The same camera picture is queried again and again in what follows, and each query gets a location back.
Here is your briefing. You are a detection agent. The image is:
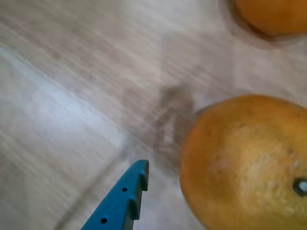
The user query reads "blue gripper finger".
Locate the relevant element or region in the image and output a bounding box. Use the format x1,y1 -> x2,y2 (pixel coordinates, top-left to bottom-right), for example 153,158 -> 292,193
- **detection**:
80,159 -> 150,230

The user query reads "yellowish orange with stem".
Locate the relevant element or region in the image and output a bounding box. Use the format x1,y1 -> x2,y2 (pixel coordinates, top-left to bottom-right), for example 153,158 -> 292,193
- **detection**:
179,94 -> 307,230

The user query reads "large deep orange fruit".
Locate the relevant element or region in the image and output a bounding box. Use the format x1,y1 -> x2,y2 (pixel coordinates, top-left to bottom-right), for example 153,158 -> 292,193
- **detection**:
234,0 -> 307,36

